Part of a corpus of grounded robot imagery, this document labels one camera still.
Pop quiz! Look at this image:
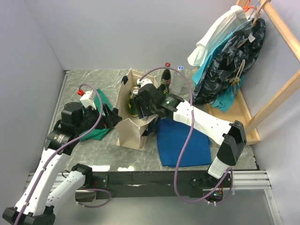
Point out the green glass bottle middle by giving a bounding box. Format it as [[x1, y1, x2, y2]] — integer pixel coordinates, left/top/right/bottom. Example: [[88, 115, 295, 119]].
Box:
[[127, 93, 138, 118]]

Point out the dark patterned hanging shirt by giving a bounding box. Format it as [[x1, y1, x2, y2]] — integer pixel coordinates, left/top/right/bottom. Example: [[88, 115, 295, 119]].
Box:
[[193, 18, 266, 105]]

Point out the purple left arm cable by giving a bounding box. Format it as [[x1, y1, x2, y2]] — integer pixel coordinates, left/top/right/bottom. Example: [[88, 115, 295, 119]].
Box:
[[13, 83, 113, 225]]

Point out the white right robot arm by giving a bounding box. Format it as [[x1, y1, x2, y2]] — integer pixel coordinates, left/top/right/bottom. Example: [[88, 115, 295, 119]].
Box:
[[138, 83, 247, 187]]

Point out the green glass bottle front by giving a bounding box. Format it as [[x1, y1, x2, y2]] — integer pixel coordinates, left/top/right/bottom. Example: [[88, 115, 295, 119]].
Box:
[[158, 79, 168, 97]]

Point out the green folded t-shirt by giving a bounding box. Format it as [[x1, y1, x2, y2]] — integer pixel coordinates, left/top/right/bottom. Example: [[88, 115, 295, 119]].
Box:
[[79, 89, 113, 142]]

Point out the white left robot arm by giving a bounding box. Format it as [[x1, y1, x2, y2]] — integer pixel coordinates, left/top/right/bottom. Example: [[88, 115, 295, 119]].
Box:
[[2, 102, 122, 225]]

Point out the clear water bottle blue cap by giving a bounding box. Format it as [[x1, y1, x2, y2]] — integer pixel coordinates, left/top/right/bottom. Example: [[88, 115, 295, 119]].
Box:
[[170, 72, 184, 95]]

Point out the wooden clothes rack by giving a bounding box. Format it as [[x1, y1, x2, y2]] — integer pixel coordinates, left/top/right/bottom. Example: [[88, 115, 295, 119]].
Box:
[[208, 0, 300, 147]]

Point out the turquoise hanging shirt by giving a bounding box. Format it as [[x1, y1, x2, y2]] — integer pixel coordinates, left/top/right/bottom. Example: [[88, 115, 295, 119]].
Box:
[[193, 30, 249, 113]]

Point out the white hanging shirt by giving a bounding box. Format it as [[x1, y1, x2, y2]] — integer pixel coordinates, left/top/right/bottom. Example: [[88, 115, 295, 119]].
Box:
[[187, 5, 247, 67]]

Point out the dark cola glass bottle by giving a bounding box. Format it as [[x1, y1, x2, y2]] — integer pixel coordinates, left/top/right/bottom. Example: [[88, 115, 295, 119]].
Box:
[[161, 62, 171, 92]]

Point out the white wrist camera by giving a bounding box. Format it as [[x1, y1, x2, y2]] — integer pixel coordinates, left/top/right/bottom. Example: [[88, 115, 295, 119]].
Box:
[[77, 90, 97, 110], [136, 78, 153, 88]]

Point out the silver beverage can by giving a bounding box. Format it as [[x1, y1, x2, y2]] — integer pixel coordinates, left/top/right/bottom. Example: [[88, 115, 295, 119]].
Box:
[[130, 86, 140, 95]]

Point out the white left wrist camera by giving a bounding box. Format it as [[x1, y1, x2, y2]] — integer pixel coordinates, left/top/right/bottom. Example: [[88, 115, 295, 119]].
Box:
[[77, 90, 97, 110]]

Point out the green glass bottle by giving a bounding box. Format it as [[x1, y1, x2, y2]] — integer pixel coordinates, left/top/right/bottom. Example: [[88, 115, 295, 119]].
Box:
[[127, 93, 138, 118], [158, 79, 168, 97]]

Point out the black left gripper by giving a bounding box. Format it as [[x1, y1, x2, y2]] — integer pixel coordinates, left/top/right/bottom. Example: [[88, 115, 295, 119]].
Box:
[[75, 102, 122, 134]]

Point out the beige canvas tote bag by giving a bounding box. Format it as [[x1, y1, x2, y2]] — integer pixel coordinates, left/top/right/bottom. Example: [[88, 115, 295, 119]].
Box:
[[115, 69, 158, 150]]

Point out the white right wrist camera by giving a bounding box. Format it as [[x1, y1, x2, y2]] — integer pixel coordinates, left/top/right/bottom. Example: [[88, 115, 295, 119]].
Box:
[[136, 78, 153, 88]]

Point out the orange clothes hanger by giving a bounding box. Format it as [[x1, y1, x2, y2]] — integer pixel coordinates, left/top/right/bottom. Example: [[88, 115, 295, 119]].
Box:
[[243, 0, 257, 13]]

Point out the blue folded t-shirt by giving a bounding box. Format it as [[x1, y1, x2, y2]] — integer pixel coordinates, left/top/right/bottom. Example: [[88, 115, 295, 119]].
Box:
[[157, 118, 211, 167]]

